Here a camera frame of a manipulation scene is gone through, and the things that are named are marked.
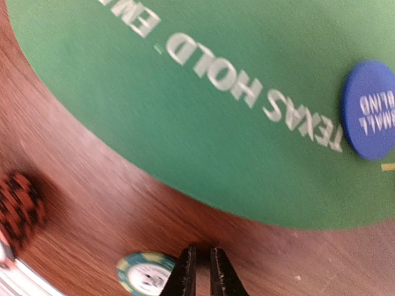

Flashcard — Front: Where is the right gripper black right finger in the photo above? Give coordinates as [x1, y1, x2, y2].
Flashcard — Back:
[210, 248, 249, 296]

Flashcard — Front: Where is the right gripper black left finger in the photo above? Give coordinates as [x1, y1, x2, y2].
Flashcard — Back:
[162, 245, 197, 296]

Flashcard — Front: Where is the green round poker mat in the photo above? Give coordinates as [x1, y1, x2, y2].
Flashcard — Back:
[6, 1, 394, 229]

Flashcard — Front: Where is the blue small blind button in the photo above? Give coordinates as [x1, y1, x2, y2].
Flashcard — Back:
[340, 59, 394, 161]

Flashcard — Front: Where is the aluminium front rail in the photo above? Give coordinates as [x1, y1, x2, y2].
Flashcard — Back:
[0, 243, 62, 296]

